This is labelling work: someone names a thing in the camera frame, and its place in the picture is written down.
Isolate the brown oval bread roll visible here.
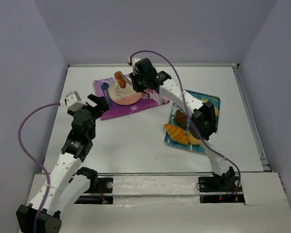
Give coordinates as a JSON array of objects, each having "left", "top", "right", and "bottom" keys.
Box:
[{"left": 114, "top": 71, "right": 126, "bottom": 88}]

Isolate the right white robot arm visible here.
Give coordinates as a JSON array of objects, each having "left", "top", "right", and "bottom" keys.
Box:
[{"left": 114, "top": 58, "right": 241, "bottom": 198}]

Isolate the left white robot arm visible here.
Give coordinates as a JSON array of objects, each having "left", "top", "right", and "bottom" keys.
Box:
[{"left": 16, "top": 91, "right": 109, "bottom": 233}]

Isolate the purple floral placemat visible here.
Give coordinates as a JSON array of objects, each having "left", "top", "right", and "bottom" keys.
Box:
[{"left": 93, "top": 77, "right": 169, "bottom": 120}]

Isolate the cream and pink plate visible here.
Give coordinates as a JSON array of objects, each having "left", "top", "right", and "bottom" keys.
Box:
[{"left": 108, "top": 81, "right": 143, "bottom": 105}]

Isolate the blue plastic spoon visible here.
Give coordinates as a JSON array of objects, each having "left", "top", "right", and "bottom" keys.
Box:
[{"left": 101, "top": 82, "right": 110, "bottom": 102}]

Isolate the chocolate croissant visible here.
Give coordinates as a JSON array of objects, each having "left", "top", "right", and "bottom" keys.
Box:
[{"left": 174, "top": 109, "right": 188, "bottom": 130}]

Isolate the golden striped croissant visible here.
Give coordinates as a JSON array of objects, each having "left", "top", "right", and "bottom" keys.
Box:
[{"left": 164, "top": 123, "right": 189, "bottom": 146}]

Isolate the large pale bagel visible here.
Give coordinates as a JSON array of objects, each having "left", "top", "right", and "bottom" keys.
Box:
[{"left": 187, "top": 131, "right": 202, "bottom": 145}]

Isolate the teal floral tray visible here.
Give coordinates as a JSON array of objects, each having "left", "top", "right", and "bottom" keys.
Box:
[{"left": 164, "top": 90, "right": 221, "bottom": 154}]

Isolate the small round bun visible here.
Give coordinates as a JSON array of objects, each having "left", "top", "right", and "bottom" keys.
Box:
[{"left": 214, "top": 107, "right": 219, "bottom": 117}]

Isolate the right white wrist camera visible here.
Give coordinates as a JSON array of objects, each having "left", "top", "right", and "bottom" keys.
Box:
[{"left": 128, "top": 57, "right": 141, "bottom": 75}]

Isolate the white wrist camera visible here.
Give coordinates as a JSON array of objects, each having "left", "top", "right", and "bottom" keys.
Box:
[
  {"left": 128, "top": 57, "right": 141, "bottom": 75},
  {"left": 59, "top": 91, "right": 85, "bottom": 112}
]

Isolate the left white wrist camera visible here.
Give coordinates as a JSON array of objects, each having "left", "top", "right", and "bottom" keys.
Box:
[{"left": 59, "top": 91, "right": 85, "bottom": 112}]

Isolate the aluminium table rail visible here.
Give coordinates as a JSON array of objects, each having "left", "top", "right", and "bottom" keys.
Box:
[{"left": 68, "top": 63, "right": 239, "bottom": 68}]

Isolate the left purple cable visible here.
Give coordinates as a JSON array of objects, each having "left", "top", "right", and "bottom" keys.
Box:
[{"left": 17, "top": 101, "right": 66, "bottom": 233}]

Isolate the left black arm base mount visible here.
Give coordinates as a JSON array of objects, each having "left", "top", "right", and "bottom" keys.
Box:
[{"left": 75, "top": 177, "right": 113, "bottom": 205}]

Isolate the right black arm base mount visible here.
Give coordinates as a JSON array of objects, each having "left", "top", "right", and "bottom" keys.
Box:
[{"left": 196, "top": 176, "right": 245, "bottom": 204}]

